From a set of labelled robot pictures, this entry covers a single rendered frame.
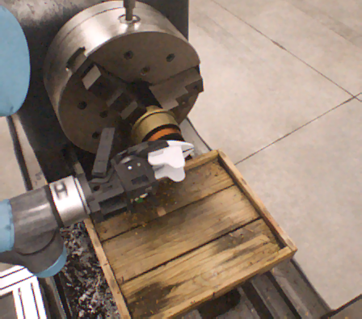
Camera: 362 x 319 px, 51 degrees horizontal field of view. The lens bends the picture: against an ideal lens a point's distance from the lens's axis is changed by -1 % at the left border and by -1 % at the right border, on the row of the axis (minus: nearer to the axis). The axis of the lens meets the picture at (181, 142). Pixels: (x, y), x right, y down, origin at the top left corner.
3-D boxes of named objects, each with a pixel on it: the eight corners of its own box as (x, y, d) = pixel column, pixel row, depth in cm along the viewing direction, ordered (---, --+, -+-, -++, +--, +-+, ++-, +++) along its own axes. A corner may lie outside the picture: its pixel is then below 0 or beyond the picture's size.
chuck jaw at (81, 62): (111, 93, 78) (67, 66, 69) (128, 76, 77) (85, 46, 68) (132, 128, 72) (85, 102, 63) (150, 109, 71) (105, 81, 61)
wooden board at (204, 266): (81, 213, 85) (77, 203, 82) (219, 157, 96) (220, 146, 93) (131, 343, 67) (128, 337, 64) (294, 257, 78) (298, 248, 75)
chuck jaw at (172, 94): (141, 76, 79) (191, 54, 81) (146, 94, 83) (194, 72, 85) (164, 109, 72) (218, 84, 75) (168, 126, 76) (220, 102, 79)
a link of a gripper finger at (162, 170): (204, 175, 70) (158, 194, 67) (189, 153, 73) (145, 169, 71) (205, 164, 67) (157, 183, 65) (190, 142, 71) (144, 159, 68)
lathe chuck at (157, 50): (56, 144, 89) (35, 18, 67) (177, 113, 101) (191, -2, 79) (67, 171, 83) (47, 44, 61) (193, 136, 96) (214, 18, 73)
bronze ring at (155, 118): (123, 107, 70) (143, 142, 65) (169, 93, 73) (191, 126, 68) (126, 140, 77) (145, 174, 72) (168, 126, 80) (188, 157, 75)
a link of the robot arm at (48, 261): (22, 236, 75) (3, 205, 67) (76, 245, 74) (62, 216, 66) (3, 274, 70) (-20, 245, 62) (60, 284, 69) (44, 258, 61)
